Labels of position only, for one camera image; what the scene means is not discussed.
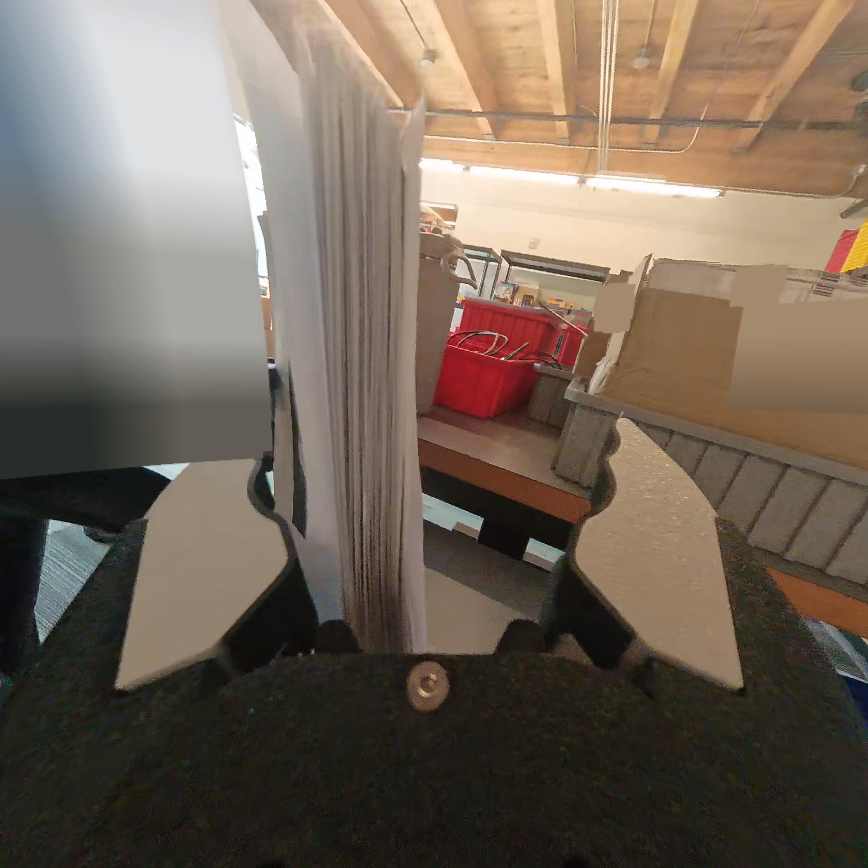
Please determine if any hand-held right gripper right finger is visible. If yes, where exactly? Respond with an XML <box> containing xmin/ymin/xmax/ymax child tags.
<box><xmin>551</xmin><ymin>417</ymin><xmax>745</xmax><ymax>693</ymax></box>

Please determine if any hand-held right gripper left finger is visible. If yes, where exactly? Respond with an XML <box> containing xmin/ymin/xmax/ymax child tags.
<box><xmin>114</xmin><ymin>458</ymin><xmax>323</xmax><ymax>693</ymax></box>

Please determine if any stack of white paper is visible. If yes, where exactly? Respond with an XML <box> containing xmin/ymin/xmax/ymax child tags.
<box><xmin>217</xmin><ymin>0</ymin><xmax>429</xmax><ymax>655</ymax></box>

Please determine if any long grey ribbed crate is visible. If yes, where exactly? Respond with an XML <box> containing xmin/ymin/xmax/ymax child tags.
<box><xmin>552</xmin><ymin>376</ymin><xmax>868</xmax><ymax>599</ymax></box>

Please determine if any small grey ribbed crate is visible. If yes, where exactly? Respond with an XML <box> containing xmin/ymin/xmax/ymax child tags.
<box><xmin>528</xmin><ymin>361</ymin><xmax>579</xmax><ymax>429</ymax></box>

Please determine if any brown cardboard box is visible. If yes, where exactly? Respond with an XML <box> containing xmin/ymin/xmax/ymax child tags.
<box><xmin>576</xmin><ymin>254</ymin><xmax>868</xmax><ymax>450</ymax></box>

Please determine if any small red plastic bin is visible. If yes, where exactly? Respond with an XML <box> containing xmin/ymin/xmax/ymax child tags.
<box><xmin>434</xmin><ymin>341</ymin><xmax>545</xmax><ymax>419</ymax></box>

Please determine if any large red plastic bin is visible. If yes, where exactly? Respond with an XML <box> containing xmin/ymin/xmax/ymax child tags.
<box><xmin>458</xmin><ymin>297</ymin><xmax>592</xmax><ymax>373</ymax></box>

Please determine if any black metal shelving rack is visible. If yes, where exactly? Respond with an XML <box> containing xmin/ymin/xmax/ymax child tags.
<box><xmin>500</xmin><ymin>248</ymin><xmax>613</xmax><ymax>287</ymax></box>

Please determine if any yellow and red storage bin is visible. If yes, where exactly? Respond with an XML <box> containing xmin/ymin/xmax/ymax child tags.
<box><xmin>822</xmin><ymin>219</ymin><xmax>868</xmax><ymax>275</ymax></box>

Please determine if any fluorescent ceiling light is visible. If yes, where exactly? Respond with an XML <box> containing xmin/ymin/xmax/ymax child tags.
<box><xmin>585</xmin><ymin>174</ymin><xmax>724</xmax><ymax>200</ymax></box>
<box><xmin>467</xmin><ymin>164</ymin><xmax>585</xmax><ymax>187</ymax></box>

